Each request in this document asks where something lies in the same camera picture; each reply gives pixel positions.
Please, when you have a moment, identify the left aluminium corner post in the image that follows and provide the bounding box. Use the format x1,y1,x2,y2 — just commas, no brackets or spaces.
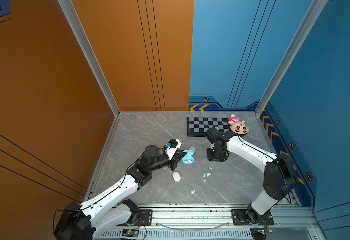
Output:
58,0,120,118

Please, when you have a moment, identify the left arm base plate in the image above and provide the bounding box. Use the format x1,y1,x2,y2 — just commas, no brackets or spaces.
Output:
114,209,153,226

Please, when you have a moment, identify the pink plush toy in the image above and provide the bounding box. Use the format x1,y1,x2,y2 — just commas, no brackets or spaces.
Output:
228,114,250,136

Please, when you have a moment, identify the right aluminium corner post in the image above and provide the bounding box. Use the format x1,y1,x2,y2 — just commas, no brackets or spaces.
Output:
255,0,327,117

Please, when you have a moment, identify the green circuit board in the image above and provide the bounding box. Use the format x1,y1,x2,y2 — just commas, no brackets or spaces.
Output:
257,227,273,236
121,229,140,239

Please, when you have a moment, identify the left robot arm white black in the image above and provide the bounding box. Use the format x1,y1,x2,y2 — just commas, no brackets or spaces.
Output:
52,139,187,240

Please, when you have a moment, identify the blue earbud case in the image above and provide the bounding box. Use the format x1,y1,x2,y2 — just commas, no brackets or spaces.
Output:
182,150,195,165

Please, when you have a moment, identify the left green circuit board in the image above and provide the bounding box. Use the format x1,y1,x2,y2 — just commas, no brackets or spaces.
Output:
121,229,140,239

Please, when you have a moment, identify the black grey checkerboard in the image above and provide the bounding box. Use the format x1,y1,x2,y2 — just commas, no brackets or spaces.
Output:
187,117,229,137

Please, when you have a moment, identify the aluminium corner post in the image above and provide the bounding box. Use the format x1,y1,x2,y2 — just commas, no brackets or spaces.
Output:
255,0,327,117
58,0,120,118

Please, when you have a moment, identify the right green circuit board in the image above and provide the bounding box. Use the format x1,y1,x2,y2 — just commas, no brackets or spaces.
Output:
257,227,273,236

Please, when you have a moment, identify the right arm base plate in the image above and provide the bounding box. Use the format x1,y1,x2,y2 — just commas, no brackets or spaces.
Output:
231,209,275,226

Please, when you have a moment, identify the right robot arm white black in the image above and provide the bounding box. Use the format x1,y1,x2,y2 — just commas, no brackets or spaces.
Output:
206,127,299,225

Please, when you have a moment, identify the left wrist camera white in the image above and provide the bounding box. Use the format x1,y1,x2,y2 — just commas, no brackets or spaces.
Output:
162,139,182,160

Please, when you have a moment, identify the white earbud case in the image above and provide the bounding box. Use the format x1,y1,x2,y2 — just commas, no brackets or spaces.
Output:
172,172,182,183

